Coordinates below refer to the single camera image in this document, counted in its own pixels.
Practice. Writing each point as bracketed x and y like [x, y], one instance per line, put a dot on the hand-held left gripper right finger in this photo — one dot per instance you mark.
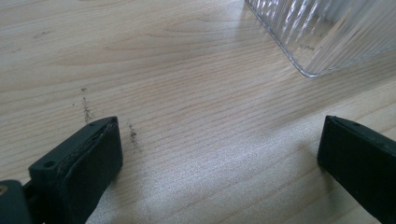
[361, 165]

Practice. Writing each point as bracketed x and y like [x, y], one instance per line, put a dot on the clear plastic container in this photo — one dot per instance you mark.
[327, 31]

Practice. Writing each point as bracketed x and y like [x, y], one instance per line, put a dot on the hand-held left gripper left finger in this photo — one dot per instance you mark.
[84, 174]

